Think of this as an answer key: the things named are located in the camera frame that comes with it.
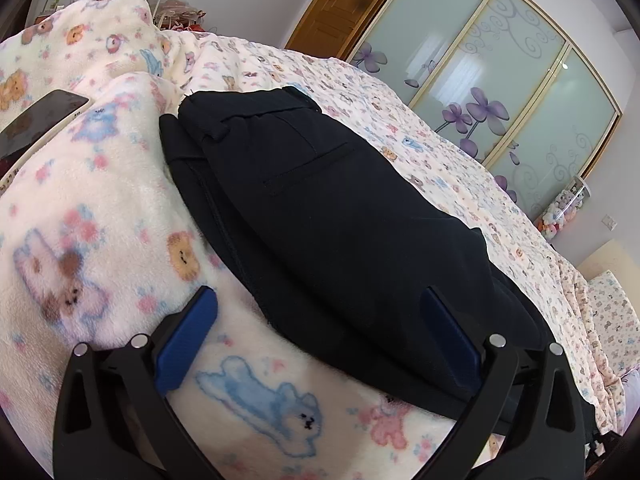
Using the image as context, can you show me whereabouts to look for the pink basket of items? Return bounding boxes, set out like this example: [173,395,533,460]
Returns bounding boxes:
[153,0,216,35]

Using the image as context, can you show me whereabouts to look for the black smartphone beige case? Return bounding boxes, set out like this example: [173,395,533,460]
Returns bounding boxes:
[1,89,92,182]

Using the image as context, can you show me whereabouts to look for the frosted glass sliding wardrobe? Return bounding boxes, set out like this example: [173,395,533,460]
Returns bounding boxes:
[349,0,622,219]

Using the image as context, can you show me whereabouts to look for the brown wooden door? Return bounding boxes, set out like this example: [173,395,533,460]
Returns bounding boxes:
[286,0,386,60]

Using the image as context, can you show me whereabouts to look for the cartoon print fleece blanket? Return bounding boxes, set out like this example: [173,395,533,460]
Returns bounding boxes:
[1,0,626,479]

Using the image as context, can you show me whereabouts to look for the black pants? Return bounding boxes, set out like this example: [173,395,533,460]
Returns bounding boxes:
[158,84,599,436]

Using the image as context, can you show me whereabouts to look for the cartoon print pillow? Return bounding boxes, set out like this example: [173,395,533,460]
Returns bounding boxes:
[588,270,640,377]

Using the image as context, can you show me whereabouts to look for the white wall socket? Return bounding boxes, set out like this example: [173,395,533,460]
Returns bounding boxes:
[602,214,617,231]

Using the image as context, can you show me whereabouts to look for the cream headboard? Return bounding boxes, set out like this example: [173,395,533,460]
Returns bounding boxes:
[577,240,639,285]

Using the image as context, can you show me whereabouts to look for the clear tube of plush toys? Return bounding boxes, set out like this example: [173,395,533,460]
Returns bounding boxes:
[535,177,591,243]

